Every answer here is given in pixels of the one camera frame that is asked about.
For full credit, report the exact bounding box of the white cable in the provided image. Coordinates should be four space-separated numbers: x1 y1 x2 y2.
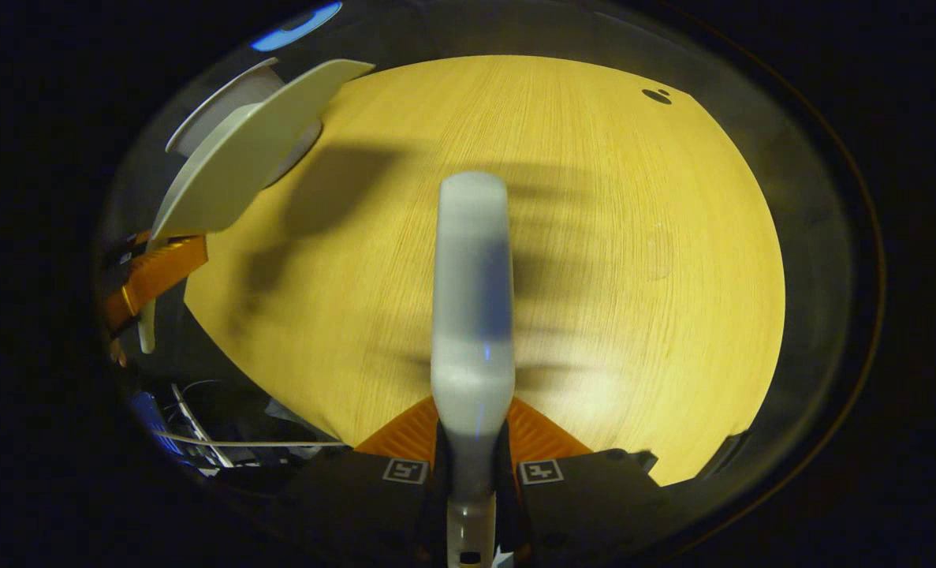
170 383 236 469

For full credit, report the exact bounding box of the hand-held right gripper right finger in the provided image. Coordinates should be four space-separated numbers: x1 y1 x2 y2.
499 396 666 568

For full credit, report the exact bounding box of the wooden desktop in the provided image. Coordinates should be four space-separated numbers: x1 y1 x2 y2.
184 54 786 488

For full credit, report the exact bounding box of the grey plastic dustpan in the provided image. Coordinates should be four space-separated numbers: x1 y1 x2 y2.
138 58 376 355

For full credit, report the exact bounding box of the grey plastic garbage bin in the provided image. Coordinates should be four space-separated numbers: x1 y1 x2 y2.
166 58 324 189

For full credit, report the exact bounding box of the blue object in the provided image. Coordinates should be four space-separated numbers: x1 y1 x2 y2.
130 392 181 460

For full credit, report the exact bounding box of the small grey black-bristled broom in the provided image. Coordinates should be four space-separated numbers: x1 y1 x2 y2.
430 171 516 568

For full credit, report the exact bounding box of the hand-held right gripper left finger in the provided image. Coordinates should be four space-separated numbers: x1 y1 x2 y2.
278 394 446 568

